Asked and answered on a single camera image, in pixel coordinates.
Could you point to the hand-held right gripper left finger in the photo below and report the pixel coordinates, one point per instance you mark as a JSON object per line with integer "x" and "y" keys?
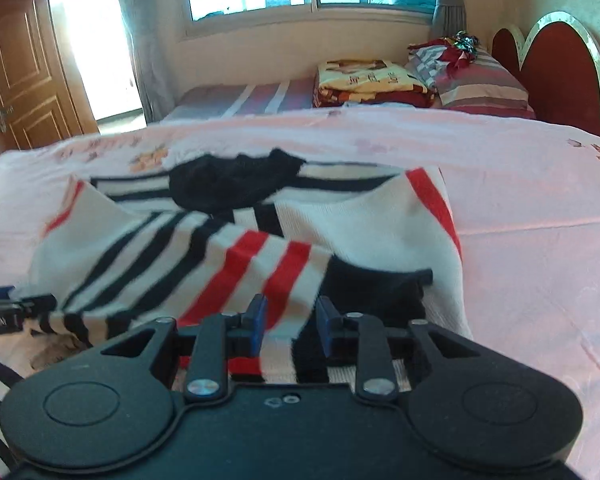
{"x": 255, "y": 325}

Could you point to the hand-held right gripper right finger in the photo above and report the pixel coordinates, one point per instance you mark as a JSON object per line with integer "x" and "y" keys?
{"x": 325, "y": 327}

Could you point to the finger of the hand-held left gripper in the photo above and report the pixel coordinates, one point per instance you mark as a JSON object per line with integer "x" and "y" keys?
{"x": 39, "y": 305}

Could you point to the striped knit sweater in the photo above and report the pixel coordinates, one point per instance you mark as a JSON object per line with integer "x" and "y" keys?
{"x": 380, "y": 225}

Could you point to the pink floral bed sheet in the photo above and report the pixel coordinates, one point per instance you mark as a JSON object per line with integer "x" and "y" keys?
{"x": 530, "y": 260}

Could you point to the striped mattress cover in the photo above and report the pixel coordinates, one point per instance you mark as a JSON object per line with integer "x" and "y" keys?
{"x": 240, "y": 97}

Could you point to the brown wooden door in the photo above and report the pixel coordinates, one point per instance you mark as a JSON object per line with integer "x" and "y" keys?
{"x": 27, "y": 75}

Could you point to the folded yellow printed blanket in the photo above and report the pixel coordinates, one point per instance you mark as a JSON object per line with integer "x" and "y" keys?
{"x": 365, "y": 80}

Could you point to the striped pillow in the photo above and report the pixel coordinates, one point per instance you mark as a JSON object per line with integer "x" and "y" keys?
{"x": 480, "y": 87}

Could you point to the grey curtain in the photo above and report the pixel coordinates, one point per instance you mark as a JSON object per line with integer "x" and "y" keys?
{"x": 450, "y": 5}
{"x": 147, "y": 35}

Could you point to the red patterned cloth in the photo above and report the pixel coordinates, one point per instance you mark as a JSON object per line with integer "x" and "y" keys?
{"x": 455, "y": 50}

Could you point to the red headboard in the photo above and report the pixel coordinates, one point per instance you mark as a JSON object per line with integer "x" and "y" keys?
{"x": 560, "y": 70}

